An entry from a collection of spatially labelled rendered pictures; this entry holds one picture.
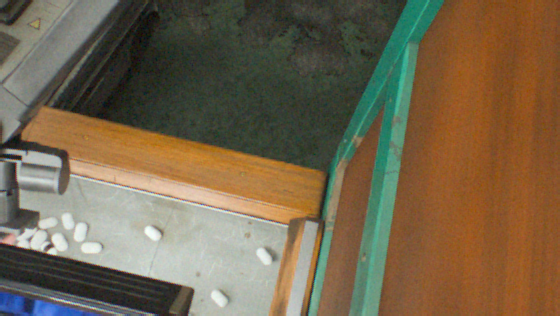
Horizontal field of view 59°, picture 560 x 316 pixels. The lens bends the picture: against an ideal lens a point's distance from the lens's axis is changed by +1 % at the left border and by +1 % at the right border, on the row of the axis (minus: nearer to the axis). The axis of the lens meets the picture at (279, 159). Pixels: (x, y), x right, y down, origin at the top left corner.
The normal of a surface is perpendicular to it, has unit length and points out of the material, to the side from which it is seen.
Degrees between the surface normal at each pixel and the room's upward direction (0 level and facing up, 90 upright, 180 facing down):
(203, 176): 0
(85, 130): 0
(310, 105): 0
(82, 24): 39
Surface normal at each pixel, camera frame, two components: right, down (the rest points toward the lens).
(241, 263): 0.06, -0.33
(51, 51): 0.04, 0.27
